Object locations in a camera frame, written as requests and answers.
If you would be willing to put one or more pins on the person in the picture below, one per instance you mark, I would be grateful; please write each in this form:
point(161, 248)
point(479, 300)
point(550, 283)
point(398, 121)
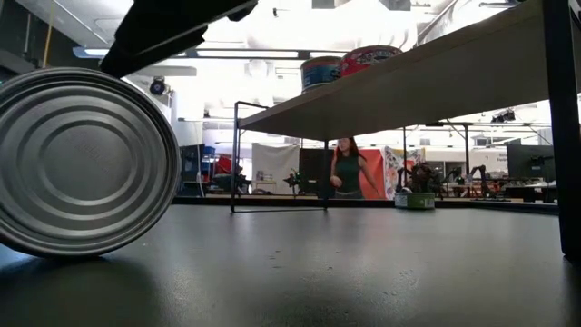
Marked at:
point(349, 172)

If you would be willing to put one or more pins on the green label seafood can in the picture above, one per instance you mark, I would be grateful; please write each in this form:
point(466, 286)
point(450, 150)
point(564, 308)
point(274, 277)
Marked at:
point(414, 201)

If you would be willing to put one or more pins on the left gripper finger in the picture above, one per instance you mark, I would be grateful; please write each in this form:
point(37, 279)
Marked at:
point(190, 27)
point(140, 27)

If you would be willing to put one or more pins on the floral hanging cloth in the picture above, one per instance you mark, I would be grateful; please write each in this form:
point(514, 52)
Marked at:
point(392, 159)

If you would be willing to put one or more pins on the black lab monitor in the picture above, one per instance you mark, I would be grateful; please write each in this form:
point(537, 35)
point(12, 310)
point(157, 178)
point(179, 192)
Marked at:
point(531, 163)

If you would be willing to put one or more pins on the blue storage bin rack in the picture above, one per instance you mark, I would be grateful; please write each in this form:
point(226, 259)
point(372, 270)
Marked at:
point(209, 156)

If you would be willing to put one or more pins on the red label seafood can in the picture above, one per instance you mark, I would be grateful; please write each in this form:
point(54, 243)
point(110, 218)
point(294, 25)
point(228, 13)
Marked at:
point(370, 59)

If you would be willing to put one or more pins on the black lab robot arm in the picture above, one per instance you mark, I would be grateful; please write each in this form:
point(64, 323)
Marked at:
point(481, 175)
point(295, 177)
point(422, 175)

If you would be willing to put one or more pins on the white hanging cloth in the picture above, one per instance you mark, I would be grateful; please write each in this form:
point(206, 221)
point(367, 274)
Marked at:
point(272, 159)

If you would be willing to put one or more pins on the silver lid seafood can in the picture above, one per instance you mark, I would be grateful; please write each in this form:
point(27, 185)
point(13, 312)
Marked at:
point(86, 163)

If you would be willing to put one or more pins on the long ceiling light fixture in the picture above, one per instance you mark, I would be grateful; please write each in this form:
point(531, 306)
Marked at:
point(91, 52)

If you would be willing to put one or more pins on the black divider panel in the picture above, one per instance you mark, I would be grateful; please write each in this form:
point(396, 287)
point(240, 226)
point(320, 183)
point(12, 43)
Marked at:
point(311, 168)

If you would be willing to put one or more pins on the red lab cart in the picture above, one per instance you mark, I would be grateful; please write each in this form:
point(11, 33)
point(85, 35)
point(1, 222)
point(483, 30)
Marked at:
point(224, 164)

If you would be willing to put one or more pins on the black table mat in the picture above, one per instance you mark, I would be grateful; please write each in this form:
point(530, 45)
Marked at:
point(318, 272)

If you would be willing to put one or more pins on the orange hanging cloth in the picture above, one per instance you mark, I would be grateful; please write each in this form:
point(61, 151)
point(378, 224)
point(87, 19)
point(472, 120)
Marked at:
point(374, 159)

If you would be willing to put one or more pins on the dark lab table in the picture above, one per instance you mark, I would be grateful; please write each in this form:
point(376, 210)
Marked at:
point(531, 193)

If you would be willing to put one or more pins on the small wooden stand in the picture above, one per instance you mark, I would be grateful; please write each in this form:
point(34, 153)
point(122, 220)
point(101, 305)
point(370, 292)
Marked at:
point(265, 185)

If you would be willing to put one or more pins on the black lab rig frame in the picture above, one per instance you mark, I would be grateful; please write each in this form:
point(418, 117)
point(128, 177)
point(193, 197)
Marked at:
point(436, 123)

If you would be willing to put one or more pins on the round dark ceiling lamp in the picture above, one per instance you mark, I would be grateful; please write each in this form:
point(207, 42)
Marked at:
point(157, 86)

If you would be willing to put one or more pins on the black ceiling projector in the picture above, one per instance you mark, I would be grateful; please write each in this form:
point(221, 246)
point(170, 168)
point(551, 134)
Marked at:
point(504, 116)

